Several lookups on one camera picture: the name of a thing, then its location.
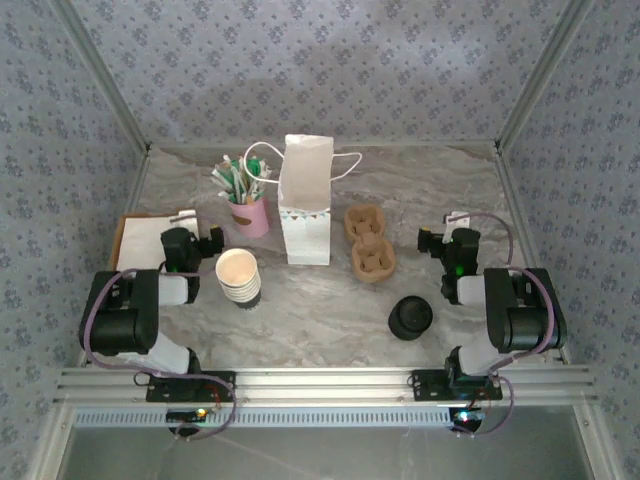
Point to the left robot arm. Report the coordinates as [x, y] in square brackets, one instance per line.
[120, 325]

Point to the pink holder cup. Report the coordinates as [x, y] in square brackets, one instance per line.
[250, 220]

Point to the white paper napkins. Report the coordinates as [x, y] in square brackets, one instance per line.
[142, 240]

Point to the green white paper packet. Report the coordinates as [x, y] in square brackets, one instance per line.
[222, 179]

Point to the black cup lid stack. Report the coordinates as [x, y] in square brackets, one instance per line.
[406, 334]

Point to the small circuit board with light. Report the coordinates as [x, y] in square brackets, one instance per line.
[467, 416]
[185, 415]

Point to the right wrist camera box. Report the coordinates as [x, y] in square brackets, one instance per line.
[460, 218]

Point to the aluminium table edge rail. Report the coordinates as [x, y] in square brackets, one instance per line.
[525, 225]
[400, 145]
[135, 190]

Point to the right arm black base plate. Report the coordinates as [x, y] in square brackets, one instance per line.
[425, 385]

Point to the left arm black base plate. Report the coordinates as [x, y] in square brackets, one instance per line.
[222, 385]

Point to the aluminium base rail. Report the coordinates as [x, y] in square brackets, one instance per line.
[325, 382]

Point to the aluminium corner post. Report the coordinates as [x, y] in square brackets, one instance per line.
[541, 75]
[107, 75]

